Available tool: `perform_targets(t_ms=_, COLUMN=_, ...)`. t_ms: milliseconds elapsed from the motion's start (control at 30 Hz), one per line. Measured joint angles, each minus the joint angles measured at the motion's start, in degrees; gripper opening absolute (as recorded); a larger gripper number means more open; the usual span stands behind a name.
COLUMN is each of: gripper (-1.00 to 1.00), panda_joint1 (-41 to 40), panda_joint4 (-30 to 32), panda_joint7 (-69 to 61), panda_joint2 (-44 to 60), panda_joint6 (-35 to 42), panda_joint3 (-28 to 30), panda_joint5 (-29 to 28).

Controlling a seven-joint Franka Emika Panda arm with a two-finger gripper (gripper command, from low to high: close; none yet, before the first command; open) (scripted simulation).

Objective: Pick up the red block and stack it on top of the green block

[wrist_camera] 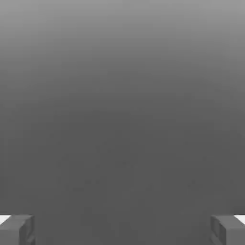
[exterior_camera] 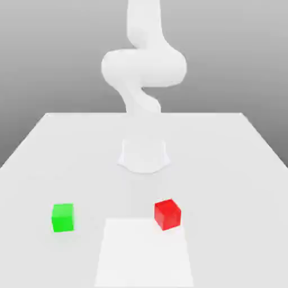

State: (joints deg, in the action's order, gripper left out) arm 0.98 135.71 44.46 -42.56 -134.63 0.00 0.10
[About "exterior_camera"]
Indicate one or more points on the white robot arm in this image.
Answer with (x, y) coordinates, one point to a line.
(144, 67)

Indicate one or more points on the small red cube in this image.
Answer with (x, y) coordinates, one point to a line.
(167, 214)

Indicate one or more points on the small green cube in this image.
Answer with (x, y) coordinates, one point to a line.
(63, 217)

